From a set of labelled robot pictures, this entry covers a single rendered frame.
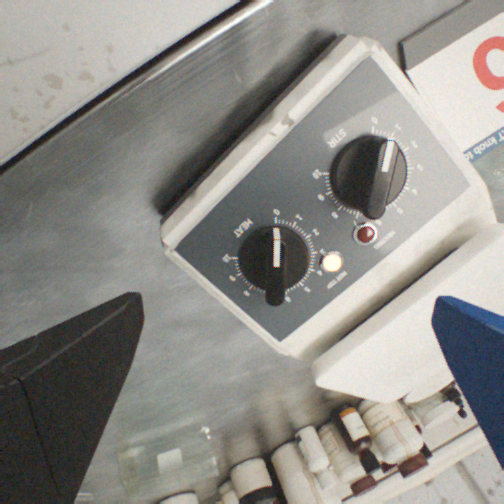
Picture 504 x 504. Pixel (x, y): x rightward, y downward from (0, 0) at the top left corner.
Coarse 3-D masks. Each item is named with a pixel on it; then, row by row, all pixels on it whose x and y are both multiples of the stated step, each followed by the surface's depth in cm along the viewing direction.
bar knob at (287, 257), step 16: (256, 240) 16; (272, 240) 15; (288, 240) 16; (240, 256) 17; (256, 256) 17; (272, 256) 15; (288, 256) 16; (304, 256) 17; (256, 272) 17; (272, 272) 15; (288, 272) 17; (304, 272) 17; (272, 288) 16; (288, 288) 17; (272, 304) 16
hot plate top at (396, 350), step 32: (480, 256) 16; (416, 288) 16; (448, 288) 16; (480, 288) 18; (384, 320) 17; (416, 320) 18; (352, 352) 17; (384, 352) 19; (416, 352) 21; (320, 384) 19; (352, 384) 20; (384, 384) 22; (416, 384) 25
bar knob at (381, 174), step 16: (352, 144) 15; (368, 144) 14; (384, 144) 13; (336, 160) 15; (352, 160) 15; (368, 160) 14; (384, 160) 13; (400, 160) 15; (336, 176) 15; (352, 176) 15; (368, 176) 14; (384, 176) 14; (400, 176) 15; (336, 192) 16; (352, 192) 15; (368, 192) 14; (384, 192) 14; (400, 192) 15; (368, 208) 14; (384, 208) 14
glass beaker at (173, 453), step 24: (144, 432) 32; (168, 432) 31; (192, 432) 31; (120, 456) 30; (144, 456) 30; (168, 456) 30; (192, 456) 30; (120, 480) 29; (144, 480) 29; (168, 480) 30; (192, 480) 31
